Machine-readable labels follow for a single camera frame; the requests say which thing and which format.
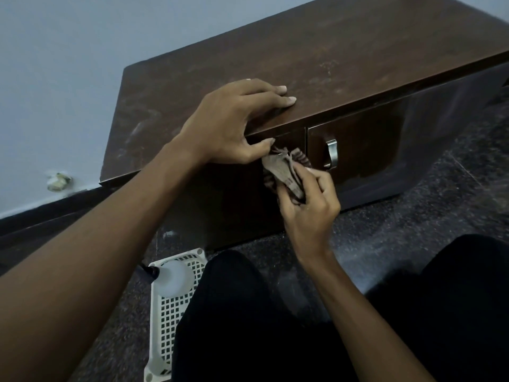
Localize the person's left hand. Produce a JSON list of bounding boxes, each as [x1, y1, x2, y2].
[[174, 78, 297, 168]]

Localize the person's right hand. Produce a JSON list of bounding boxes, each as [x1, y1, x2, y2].
[[276, 161, 342, 263]]

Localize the striped brown cleaning cloth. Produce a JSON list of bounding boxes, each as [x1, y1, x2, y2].
[[261, 146, 313, 205]]

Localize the white spray bottle black trigger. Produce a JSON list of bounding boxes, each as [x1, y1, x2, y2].
[[137, 259, 196, 299]]

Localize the person's left forearm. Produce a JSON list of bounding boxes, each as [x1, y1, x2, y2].
[[0, 137, 204, 382]]

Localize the person's right forearm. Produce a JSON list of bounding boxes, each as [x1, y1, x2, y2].
[[302, 250, 438, 382]]

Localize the person's black trousers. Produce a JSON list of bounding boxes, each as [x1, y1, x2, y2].
[[171, 233, 509, 382]]

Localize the dark wooden table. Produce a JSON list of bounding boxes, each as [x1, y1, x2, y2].
[[99, 0, 509, 187]]

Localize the white plastic lattice basket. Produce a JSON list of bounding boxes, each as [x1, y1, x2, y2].
[[143, 247, 209, 382]]

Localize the white plaster lump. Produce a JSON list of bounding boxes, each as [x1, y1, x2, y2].
[[46, 171, 74, 192]]

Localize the curved metal door handle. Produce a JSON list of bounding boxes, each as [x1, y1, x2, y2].
[[322, 138, 339, 171]]

